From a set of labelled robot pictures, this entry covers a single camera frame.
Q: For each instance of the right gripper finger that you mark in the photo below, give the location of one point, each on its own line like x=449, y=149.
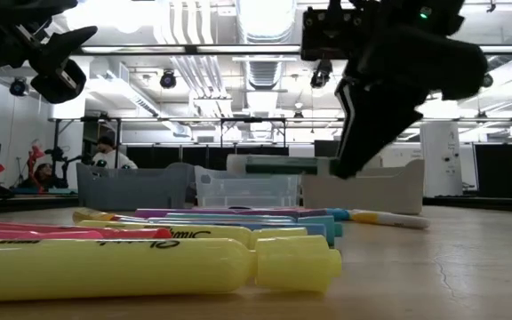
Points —
x=376, y=124
x=341, y=115

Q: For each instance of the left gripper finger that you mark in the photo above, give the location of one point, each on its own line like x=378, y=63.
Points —
x=60, y=46

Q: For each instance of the pale beige bin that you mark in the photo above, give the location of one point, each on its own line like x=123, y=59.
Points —
x=380, y=191

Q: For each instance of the green dry-erase marker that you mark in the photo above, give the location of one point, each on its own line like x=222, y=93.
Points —
x=278, y=165

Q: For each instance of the white marker yellow cap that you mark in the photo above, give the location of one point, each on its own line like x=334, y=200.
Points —
x=398, y=220

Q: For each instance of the teal green highlighter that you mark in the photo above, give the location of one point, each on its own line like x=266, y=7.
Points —
x=316, y=220

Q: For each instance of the yellow Sharpie highlighter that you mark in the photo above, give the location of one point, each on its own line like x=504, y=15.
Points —
x=105, y=266
x=220, y=232

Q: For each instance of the orange-yellow highlighter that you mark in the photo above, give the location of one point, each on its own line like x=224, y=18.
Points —
x=89, y=215

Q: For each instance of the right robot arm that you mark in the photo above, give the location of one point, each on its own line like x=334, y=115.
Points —
x=416, y=13

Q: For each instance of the black background robot arm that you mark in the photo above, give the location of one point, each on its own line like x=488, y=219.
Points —
x=58, y=155

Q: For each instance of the black monitor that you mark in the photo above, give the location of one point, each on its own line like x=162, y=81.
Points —
x=325, y=149

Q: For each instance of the black ceiling spotlight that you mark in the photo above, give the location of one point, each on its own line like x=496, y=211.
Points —
x=488, y=81
x=168, y=80
x=320, y=77
x=18, y=87

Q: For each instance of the white pillar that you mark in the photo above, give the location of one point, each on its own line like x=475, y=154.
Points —
x=442, y=160

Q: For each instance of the red stand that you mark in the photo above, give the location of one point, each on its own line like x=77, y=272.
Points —
x=34, y=155

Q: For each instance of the person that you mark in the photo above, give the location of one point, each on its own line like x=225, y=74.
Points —
x=45, y=173
x=111, y=155

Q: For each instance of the clear plastic bin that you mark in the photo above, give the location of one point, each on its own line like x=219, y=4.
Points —
x=247, y=191

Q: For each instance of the black divider panel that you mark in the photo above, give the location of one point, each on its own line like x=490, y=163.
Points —
x=498, y=169
x=158, y=157

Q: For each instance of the dark grey bin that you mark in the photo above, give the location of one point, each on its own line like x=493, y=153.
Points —
x=127, y=186

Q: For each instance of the black frame crossbar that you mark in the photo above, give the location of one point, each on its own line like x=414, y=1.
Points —
x=171, y=49

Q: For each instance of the ribbed ventilation duct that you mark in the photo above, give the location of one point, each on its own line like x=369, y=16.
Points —
x=265, y=26

